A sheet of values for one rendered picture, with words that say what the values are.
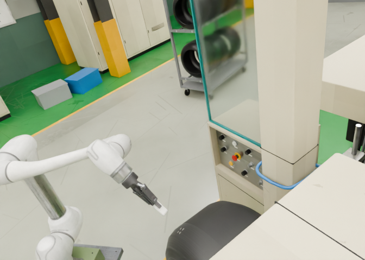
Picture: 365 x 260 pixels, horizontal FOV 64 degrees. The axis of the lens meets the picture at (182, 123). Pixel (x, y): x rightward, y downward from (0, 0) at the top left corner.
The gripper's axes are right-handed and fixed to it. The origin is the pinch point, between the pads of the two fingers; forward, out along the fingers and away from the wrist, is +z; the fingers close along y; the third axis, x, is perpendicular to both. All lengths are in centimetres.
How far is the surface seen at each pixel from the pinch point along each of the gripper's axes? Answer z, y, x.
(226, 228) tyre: 11.7, -41.7, 4.2
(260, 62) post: -19, -74, -25
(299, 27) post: -20, -89, -24
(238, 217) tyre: 13.2, -42.3, -1.4
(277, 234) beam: 3, -80, 15
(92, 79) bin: -180, 439, -255
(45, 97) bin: -208, 444, -158
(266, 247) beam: 2, -79, 19
